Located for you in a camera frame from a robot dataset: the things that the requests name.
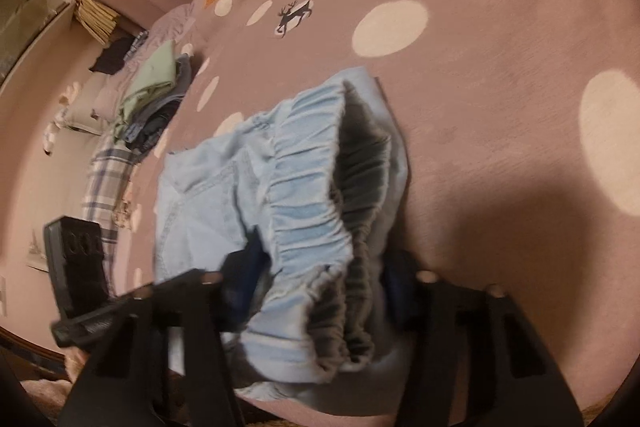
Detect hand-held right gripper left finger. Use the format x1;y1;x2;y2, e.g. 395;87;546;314
59;231;272;427

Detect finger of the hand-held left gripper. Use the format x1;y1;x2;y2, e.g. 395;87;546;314
51;294;157;350

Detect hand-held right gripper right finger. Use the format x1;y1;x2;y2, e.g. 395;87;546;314
381;249;585;427

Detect light blue denim pants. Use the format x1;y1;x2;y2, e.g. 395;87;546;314
154;67;412;401

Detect plaid cloth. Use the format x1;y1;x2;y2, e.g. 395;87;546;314
80;142;139;234

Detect small white plush toy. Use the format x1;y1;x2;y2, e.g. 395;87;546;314
42;82;81;156

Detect pile of folded clothes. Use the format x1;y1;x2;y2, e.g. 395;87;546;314
125;55;194;152

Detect pink spotted blanket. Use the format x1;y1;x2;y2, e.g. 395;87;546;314
107;0;640;423

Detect green folded cloth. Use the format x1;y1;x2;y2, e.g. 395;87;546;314
117;41;179;128

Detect black cloth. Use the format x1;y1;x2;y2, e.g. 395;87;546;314
89;36;139;76

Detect dark wooden bed frame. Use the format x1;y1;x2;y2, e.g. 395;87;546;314
0;324;69;381

